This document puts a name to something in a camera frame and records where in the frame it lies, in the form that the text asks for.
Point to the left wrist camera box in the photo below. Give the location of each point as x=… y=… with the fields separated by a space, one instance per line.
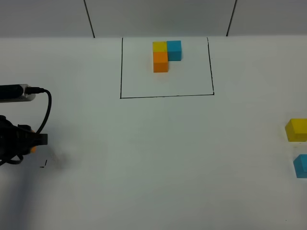
x=15 y=93

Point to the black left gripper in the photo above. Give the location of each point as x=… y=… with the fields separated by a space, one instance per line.
x=15 y=141

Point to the template yellow cube block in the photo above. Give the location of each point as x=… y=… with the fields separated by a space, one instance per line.
x=160 y=46

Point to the template blue cube block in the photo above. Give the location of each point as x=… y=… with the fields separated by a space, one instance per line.
x=174 y=50

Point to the template orange cube block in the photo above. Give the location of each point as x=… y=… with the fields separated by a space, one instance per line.
x=160 y=62

